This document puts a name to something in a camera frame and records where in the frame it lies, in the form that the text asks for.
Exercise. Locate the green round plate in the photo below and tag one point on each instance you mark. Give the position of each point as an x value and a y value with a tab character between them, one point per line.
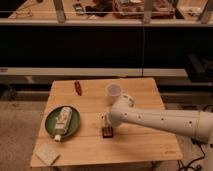
51	120

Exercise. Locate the white bottle on plate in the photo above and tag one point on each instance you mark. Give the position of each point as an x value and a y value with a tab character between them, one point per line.
62	123

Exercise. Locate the small red chili object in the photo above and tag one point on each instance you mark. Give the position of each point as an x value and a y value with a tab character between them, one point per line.
78	88

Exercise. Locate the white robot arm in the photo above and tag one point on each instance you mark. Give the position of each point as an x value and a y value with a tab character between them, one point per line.
190	123

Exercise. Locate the grey metal shelf rail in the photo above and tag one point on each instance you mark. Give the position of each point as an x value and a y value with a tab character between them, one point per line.
117	72

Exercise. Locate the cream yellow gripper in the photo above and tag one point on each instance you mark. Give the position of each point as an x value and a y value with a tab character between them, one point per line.
104	121

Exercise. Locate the white square sponge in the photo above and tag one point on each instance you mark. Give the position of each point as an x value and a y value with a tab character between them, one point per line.
47	154

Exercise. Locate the translucent white cup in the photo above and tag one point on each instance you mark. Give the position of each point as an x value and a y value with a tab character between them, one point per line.
113	91

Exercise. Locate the red tray on shelf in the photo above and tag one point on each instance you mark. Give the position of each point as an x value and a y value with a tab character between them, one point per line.
135	8

